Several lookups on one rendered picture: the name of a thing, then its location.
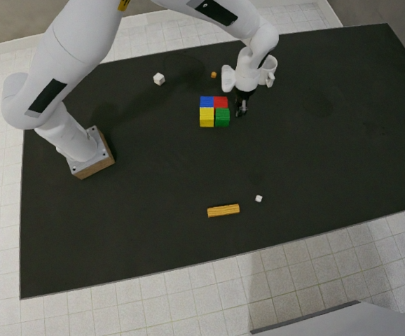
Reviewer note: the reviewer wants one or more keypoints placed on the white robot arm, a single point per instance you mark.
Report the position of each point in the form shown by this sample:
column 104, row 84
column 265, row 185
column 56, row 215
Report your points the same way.
column 81, row 36

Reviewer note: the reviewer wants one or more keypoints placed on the blue cube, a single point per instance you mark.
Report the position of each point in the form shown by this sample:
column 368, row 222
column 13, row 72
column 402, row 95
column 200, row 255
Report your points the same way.
column 206, row 102

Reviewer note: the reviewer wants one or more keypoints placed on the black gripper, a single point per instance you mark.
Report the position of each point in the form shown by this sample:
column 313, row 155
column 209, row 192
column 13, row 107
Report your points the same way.
column 242, row 97

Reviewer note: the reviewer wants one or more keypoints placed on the white mug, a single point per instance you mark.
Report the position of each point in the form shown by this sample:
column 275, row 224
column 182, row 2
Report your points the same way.
column 267, row 76

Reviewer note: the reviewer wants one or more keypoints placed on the green cube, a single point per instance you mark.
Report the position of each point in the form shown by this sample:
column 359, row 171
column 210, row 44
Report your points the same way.
column 222, row 117

